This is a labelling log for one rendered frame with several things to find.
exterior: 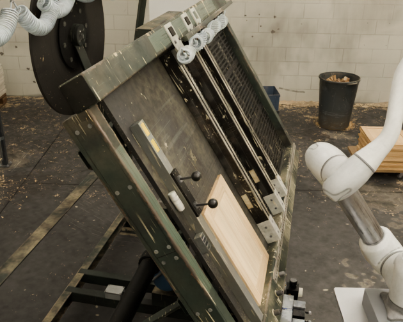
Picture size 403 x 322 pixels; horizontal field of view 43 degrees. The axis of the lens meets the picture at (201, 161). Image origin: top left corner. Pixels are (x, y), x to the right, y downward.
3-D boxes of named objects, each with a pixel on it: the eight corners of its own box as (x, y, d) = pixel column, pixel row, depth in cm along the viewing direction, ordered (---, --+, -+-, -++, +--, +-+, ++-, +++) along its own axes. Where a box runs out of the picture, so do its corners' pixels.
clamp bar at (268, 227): (267, 246, 259) (311, 230, 250) (144, 36, 228) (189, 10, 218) (269, 235, 268) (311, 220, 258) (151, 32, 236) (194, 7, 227)
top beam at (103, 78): (75, 115, 157) (100, 101, 153) (56, 87, 154) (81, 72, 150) (214, 9, 352) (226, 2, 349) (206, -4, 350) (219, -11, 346)
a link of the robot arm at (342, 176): (361, 159, 182) (343, 145, 194) (325, 195, 184) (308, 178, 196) (380, 179, 188) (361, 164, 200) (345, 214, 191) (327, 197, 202)
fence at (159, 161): (253, 325, 208) (261, 322, 207) (128, 128, 183) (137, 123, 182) (254, 317, 213) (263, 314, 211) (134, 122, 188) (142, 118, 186)
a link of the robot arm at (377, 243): (388, 287, 231) (362, 259, 250) (418, 266, 230) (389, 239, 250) (313, 172, 194) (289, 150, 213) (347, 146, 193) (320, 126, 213)
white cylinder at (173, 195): (166, 195, 187) (177, 213, 190) (173, 193, 186) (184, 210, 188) (168, 191, 190) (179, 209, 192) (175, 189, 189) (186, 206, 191)
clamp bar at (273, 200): (272, 217, 284) (312, 202, 275) (162, 25, 253) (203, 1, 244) (274, 208, 293) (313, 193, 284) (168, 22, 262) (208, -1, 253)
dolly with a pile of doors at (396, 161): (410, 182, 520) (418, 145, 503) (358, 181, 521) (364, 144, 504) (391, 157, 575) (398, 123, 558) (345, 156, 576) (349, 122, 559)
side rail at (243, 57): (277, 151, 376) (292, 145, 372) (204, 16, 347) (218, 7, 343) (279, 146, 383) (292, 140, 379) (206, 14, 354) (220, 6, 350)
